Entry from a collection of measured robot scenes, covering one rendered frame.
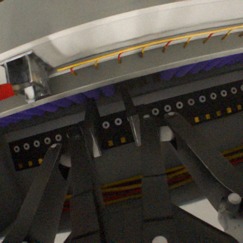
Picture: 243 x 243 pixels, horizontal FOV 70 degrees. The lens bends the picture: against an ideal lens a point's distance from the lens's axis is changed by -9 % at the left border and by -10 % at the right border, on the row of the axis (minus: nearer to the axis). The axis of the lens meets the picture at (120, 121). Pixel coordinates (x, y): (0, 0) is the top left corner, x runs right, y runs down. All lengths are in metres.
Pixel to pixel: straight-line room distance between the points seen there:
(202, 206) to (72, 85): 0.16
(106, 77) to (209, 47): 0.10
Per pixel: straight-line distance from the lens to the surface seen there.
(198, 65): 0.25
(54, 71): 0.18
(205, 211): 0.19
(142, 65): 0.17
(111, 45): 0.17
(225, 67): 0.33
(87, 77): 0.18
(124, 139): 0.30
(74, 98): 0.23
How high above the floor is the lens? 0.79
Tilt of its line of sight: 13 degrees up
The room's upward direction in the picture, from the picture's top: 165 degrees clockwise
